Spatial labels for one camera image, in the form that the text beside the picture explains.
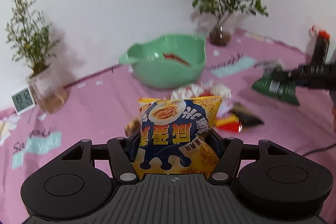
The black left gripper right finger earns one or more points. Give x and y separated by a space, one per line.
228 151

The red white candy bag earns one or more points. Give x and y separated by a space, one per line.
196 90

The brown cookie snack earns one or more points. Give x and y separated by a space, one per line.
132 127

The yellow blue chips bag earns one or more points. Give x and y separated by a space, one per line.
172 136

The small white digital clock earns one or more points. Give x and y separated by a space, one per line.
23 100

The pink printed tablecloth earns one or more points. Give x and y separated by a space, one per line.
99 108

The black triangular snack packet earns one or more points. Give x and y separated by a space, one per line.
246 117

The green plastic bowl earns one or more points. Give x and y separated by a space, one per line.
150 67

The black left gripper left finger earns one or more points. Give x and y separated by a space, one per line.
122 153

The dark bottle with orange cap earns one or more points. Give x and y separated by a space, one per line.
321 47

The red floral snack packet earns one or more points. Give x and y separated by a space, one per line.
174 58

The orange yellow small packet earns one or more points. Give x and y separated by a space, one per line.
230 123

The thin plant in clear cup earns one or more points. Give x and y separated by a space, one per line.
28 34

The green snack bag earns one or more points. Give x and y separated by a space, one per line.
279 90

